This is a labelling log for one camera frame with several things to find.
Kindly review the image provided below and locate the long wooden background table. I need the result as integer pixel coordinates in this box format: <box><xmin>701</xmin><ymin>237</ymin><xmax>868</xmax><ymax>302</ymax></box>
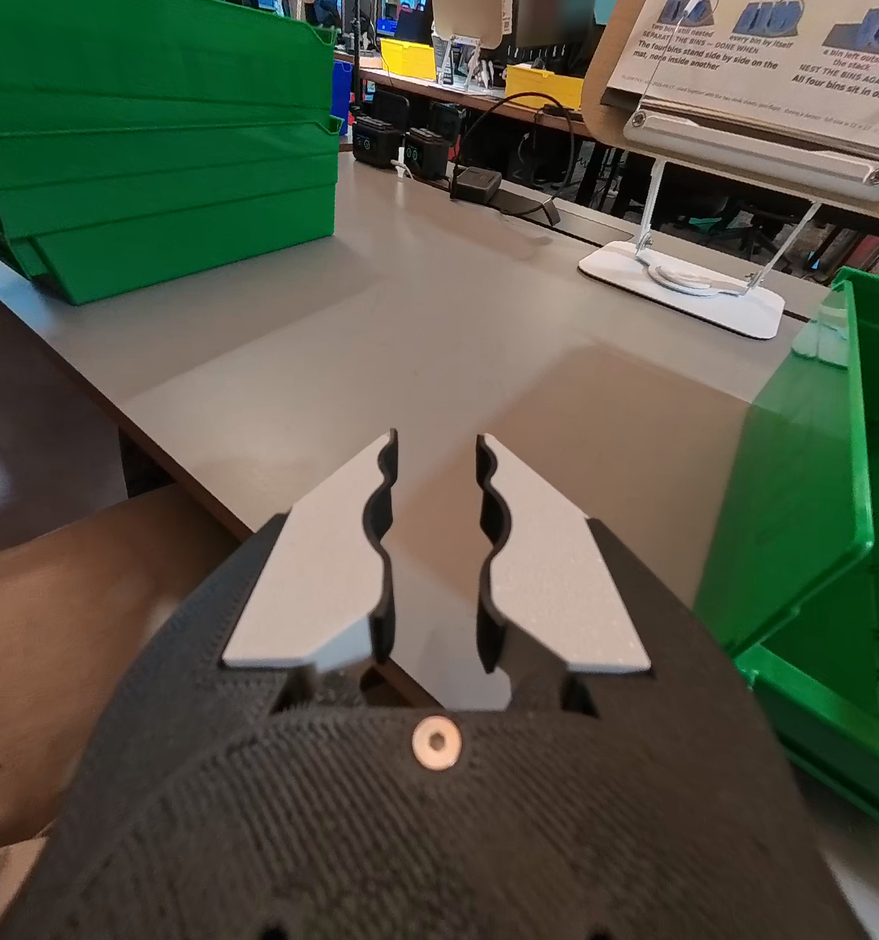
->
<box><xmin>335</xmin><ymin>47</ymin><xmax>609</xmax><ymax>137</ymax></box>

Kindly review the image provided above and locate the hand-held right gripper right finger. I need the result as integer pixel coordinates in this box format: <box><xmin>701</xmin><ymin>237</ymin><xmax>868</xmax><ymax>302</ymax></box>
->
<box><xmin>476</xmin><ymin>432</ymin><xmax>653</xmax><ymax>691</ymax></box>

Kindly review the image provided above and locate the black battery charging case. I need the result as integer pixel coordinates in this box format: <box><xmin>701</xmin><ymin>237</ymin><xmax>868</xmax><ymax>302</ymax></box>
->
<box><xmin>403</xmin><ymin>128</ymin><xmax>461</xmax><ymax>179</ymax></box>
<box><xmin>351</xmin><ymin>114</ymin><xmax>400</xmax><ymax>168</ymax></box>

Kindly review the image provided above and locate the green plastic bin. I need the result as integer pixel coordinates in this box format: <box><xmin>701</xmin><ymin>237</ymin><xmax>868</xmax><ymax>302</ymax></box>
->
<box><xmin>0</xmin><ymin>176</ymin><xmax>338</xmax><ymax>307</ymax></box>
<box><xmin>0</xmin><ymin>0</ymin><xmax>338</xmax><ymax>137</ymax></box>
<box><xmin>693</xmin><ymin>266</ymin><xmax>879</xmax><ymax>834</ymax></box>
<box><xmin>0</xmin><ymin>117</ymin><xmax>344</xmax><ymax>199</ymax></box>

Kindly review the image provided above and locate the clear acrylic sign holder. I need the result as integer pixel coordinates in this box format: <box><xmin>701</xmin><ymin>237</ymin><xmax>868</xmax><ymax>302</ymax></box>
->
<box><xmin>439</xmin><ymin>35</ymin><xmax>479</xmax><ymax>88</ymax></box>

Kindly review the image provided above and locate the beige background document stand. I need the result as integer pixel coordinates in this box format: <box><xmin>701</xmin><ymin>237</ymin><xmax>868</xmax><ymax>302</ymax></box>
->
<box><xmin>432</xmin><ymin>0</ymin><xmax>510</xmax><ymax>48</ymax></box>

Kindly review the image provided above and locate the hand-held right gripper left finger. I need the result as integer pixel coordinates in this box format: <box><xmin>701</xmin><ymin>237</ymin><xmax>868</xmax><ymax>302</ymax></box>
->
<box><xmin>221</xmin><ymin>429</ymin><xmax>400</xmax><ymax>680</ymax></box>

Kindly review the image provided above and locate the grey desk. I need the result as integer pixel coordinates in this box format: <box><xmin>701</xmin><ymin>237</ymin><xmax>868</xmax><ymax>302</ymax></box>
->
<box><xmin>0</xmin><ymin>147</ymin><xmax>879</xmax><ymax>940</ymax></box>

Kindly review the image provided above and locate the large yellow bin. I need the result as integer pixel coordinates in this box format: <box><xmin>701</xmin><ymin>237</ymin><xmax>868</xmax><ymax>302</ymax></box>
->
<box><xmin>506</xmin><ymin>65</ymin><xmax>583</xmax><ymax>111</ymax></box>
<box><xmin>381</xmin><ymin>38</ymin><xmax>437</xmax><ymax>80</ymax></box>

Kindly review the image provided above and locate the person's leg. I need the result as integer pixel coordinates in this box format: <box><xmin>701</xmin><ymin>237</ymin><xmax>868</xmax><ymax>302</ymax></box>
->
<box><xmin>0</xmin><ymin>485</ymin><xmax>266</xmax><ymax>856</ymax></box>

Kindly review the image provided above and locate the printed instruction sheet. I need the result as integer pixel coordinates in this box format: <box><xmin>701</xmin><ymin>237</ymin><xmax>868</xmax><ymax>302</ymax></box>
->
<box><xmin>604</xmin><ymin>0</ymin><xmax>879</xmax><ymax>166</ymax></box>

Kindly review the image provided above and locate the black power adapter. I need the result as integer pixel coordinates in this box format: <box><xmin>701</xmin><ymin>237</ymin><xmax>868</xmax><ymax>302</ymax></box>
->
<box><xmin>450</xmin><ymin>165</ymin><xmax>503</xmax><ymax>204</ymax></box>

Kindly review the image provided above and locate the instruction sheet on stand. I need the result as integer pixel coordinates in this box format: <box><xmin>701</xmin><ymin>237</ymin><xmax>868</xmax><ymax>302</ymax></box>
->
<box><xmin>578</xmin><ymin>0</ymin><xmax>879</xmax><ymax>340</ymax></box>

